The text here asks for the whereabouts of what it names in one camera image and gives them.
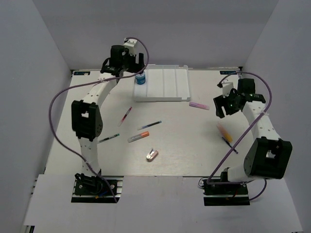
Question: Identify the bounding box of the blue correction tape roll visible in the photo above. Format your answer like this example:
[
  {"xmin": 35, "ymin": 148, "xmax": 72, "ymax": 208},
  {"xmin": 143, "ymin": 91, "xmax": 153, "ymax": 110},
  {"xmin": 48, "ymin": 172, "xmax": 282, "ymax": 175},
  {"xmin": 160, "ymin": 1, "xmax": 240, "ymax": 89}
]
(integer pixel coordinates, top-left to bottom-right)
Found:
[{"xmin": 135, "ymin": 72, "xmax": 146, "ymax": 85}]

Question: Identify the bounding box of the purple cap highlighter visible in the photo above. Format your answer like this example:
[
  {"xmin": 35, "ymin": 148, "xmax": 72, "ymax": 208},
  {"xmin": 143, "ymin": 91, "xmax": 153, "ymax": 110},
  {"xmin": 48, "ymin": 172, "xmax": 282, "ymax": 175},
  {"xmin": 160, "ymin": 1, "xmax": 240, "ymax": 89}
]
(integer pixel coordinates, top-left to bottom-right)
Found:
[{"xmin": 189, "ymin": 102, "xmax": 209, "ymax": 110}]

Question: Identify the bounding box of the yellow cap highlighter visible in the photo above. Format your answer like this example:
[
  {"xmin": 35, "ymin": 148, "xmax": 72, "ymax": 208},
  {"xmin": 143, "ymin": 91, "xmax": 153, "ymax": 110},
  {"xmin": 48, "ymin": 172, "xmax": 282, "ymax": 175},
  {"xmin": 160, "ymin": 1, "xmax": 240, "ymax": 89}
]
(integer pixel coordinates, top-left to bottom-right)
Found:
[{"xmin": 217, "ymin": 123, "xmax": 233, "ymax": 143}]

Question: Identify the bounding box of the orange cap highlighter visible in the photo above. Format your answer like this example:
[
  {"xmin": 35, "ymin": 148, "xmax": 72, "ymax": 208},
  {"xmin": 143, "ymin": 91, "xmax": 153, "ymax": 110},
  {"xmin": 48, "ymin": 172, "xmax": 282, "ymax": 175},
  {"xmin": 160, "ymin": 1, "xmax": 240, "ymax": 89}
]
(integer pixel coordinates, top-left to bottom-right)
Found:
[{"xmin": 127, "ymin": 131, "xmax": 150, "ymax": 143}]

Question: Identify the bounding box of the pink stapler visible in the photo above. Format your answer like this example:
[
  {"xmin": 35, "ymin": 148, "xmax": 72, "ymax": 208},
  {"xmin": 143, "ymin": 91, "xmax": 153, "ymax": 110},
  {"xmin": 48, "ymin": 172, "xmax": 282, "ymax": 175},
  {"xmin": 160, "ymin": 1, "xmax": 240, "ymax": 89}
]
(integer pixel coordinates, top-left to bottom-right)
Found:
[{"xmin": 146, "ymin": 149, "xmax": 158, "ymax": 162}]

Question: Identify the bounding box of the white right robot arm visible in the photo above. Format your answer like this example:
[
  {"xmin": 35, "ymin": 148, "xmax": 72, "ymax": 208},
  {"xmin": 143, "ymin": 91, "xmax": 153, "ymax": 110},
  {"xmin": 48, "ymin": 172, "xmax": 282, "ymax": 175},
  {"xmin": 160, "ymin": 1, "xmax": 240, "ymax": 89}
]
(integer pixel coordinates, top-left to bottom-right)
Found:
[{"xmin": 214, "ymin": 79, "xmax": 293, "ymax": 194}]

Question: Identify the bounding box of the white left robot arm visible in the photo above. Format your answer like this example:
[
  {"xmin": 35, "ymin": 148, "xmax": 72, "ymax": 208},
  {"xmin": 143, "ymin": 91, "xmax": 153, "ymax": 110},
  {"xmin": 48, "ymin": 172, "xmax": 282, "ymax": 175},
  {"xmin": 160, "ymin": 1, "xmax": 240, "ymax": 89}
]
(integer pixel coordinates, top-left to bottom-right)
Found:
[{"xmin": 71, "ymin": 39, "xmax": 145, "ymax": 176}]

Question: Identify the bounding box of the white divided organizer tray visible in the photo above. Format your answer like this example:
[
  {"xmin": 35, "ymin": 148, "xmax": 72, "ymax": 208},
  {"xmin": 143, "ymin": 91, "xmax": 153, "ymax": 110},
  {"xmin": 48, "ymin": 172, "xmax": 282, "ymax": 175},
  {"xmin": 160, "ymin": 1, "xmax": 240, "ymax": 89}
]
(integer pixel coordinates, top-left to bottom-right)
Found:
[{"xmin": 133, "ymin": 65, "xmax": 191, "ymax": 102}]

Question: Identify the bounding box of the right black table label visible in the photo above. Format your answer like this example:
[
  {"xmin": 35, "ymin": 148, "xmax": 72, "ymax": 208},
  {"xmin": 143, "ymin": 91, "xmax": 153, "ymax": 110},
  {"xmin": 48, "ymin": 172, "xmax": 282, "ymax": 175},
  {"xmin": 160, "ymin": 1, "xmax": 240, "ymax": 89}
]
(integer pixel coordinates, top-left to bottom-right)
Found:
[{"xmin": 220, "ymin": 70, "xmax": 237, "ymax": 75}]

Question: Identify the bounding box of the black table label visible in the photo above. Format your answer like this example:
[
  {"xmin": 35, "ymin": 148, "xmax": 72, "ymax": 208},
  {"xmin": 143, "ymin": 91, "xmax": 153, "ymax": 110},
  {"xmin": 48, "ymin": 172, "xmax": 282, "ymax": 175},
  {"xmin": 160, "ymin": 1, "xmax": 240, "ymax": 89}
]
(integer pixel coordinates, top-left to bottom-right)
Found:
[
  {"xmin": 73, "ymin": 71, "xmax": 90, "ymax": 76},
  {"xmin": 220, "ymin": 70, "xmax": 237, "ymax": 75}
]

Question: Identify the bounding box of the dark blue pen refill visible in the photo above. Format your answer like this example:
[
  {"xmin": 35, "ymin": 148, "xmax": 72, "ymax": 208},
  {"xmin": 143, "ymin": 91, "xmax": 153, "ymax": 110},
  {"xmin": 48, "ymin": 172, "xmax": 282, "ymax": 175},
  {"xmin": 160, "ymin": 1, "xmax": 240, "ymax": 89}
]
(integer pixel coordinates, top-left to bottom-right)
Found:
[{"xmin": 222, "ymin": 137, "xmax": 238, "ymax": 154}]

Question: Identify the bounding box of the left black table label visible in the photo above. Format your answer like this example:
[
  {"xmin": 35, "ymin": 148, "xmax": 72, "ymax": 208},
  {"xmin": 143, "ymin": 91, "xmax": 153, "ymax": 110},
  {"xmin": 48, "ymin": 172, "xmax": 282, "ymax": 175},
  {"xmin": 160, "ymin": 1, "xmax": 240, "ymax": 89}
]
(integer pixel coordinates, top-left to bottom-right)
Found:
[{"xmin": 73, "ymin": 71, "xmax": 90, "ymax": 76}]

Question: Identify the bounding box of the red pen refill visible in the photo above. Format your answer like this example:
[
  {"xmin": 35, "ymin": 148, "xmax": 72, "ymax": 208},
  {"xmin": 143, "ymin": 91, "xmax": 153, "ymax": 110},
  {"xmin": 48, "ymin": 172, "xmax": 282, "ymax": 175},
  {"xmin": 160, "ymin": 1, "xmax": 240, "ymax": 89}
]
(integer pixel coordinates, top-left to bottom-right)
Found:
[{"xmin": 118, "ymin": 106, "xmax": 132, "ymax": 127}]

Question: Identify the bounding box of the green pen refill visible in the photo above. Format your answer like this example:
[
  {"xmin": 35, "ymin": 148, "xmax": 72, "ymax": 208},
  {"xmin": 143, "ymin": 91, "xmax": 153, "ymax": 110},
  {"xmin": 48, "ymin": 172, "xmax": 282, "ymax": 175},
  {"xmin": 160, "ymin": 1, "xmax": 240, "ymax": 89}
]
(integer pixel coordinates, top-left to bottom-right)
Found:
[{"xmin": 98, "ymin": 133, "xmax": 120, "ymax": 144}]

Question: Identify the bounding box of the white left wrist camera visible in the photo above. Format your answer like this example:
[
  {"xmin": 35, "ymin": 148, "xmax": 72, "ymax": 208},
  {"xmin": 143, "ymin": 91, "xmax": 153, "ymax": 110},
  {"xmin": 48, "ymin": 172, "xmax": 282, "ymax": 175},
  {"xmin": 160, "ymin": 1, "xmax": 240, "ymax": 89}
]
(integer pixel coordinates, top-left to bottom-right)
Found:
[{"xmin": 123, "ymin": 39, "xmax": 138, "ymax": 54}]

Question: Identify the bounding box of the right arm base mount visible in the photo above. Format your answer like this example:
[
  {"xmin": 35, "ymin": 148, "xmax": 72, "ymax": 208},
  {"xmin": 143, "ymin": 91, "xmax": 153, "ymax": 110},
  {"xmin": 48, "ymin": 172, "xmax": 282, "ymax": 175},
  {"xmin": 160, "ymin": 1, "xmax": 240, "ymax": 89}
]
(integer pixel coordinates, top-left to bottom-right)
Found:
[{"xmin": 200, "ymin": 179, "xmax": 250, "ymax": 206}]

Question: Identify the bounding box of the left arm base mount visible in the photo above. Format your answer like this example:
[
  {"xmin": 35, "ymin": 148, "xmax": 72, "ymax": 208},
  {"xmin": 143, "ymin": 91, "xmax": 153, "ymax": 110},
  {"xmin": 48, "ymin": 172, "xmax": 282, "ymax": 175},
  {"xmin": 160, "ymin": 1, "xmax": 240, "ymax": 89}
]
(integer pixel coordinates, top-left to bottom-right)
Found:
[{"xmin": 71, "ymin": 173, "xmax": 123, "ymax": 203}]

